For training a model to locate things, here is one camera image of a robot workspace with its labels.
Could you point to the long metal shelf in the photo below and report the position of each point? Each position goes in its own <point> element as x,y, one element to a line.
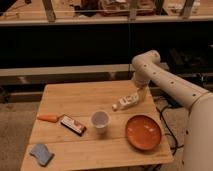
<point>42,75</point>

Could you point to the wooden table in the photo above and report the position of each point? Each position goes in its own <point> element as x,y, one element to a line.
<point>91,150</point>

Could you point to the dark candy bar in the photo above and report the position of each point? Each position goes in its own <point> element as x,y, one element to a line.
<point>73,125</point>

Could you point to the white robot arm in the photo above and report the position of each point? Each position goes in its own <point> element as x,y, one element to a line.
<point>198,142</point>

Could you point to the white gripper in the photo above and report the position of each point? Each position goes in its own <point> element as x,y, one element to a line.
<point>141,92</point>

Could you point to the white paper cup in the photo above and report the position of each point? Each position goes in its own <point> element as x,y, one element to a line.
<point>100,121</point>

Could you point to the white plastic bottle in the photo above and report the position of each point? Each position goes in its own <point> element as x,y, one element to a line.
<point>126,102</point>

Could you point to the orange ceramic bowl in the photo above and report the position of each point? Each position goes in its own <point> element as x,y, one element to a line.
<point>143,132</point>

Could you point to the orange carrot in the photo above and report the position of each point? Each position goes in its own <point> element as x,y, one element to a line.
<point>49,118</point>

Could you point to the blue sponge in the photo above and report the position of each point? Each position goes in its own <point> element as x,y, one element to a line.
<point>42,155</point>

